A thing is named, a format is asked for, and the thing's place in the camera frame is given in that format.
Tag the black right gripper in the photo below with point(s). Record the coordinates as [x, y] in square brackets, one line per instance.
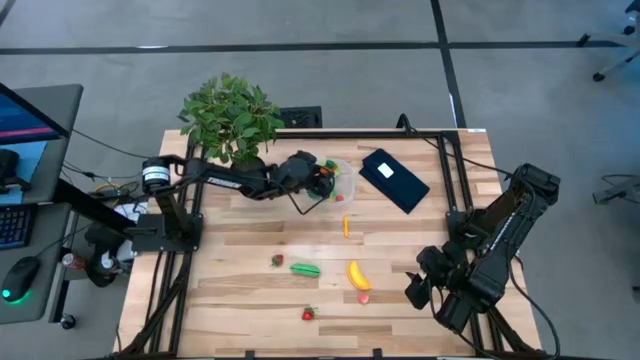
[450, 272]

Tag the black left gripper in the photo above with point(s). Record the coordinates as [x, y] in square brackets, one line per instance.
[295, 170]

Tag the orange toy carrot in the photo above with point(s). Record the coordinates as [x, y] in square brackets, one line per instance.
[325, 170]

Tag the small yellow toy produce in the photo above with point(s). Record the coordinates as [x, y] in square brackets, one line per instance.
[345, 227]

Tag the yellow toy banana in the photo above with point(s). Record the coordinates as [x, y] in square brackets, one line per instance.
[357, 277]

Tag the red toy strawberry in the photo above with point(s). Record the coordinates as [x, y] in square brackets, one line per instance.
[308, 314]
[277, 260]

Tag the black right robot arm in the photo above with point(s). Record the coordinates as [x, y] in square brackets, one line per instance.
[500, 235]

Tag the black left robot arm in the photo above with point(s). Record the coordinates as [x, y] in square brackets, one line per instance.
[220, 180]

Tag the clear plastic tupperware container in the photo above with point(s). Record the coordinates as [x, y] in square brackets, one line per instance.
[348, 187]

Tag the pink wrinkled toy produce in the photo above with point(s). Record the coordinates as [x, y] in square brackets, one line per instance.
[363, 298]

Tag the black floor grille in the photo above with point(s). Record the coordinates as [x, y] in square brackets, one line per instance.
[300, 117]

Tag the black plastic plant pot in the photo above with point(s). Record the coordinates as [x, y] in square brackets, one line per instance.
[248, 164]

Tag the dark blue folded cloth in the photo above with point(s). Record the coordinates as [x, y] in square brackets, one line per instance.
[400, 190]

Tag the green toy pea pod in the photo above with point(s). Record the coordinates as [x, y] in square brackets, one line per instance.
[305, 270]

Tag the green leafy potted tree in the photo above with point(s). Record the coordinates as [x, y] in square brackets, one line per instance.
[230, 117]

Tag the grey office chair base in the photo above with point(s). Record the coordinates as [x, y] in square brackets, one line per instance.
[620, 192]
[620, 63]

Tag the red soda can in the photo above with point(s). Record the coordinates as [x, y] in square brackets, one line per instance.
[74, 261]

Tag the grey office desk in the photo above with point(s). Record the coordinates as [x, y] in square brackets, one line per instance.
[60, 105]

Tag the black desk caster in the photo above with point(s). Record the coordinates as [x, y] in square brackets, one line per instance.
[67, 321]

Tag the desk monitor with blue screen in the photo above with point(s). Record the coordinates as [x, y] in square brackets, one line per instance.
[20, 120]

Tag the black computer keyboard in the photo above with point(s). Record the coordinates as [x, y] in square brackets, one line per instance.
[15, 225]

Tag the black computer mouse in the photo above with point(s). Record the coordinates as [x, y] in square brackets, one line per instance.
[20, 277]

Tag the black aluminium table frame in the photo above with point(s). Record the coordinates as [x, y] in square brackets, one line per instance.
[360, 134]

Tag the black frame bracket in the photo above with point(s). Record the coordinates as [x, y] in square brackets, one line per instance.
[376, 352]
[248, 354]

